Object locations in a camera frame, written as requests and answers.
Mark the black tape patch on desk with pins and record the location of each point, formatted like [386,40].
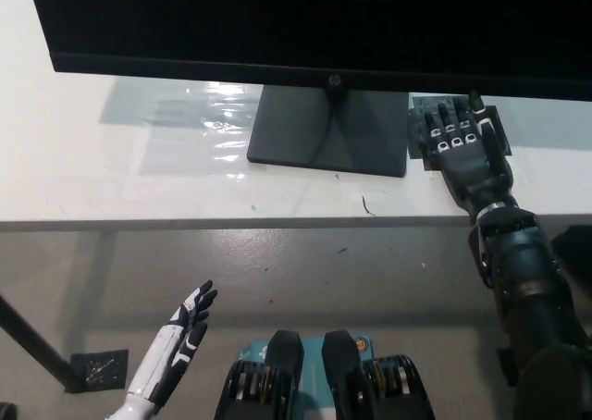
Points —
[416,148]

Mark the clear plastic film sheet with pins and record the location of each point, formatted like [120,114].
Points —
[217,119]

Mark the small dark round object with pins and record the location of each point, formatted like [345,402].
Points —
[7,411]

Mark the dark bulky floor object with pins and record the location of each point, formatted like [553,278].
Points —
[578,253]

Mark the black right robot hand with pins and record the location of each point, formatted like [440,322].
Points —
[472,170]

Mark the black desk leg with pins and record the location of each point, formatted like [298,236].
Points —
[32,341]

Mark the black HP monitor with stand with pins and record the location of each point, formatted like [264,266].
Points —
[277,22]

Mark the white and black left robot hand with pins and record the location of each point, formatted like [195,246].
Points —
[185,327]

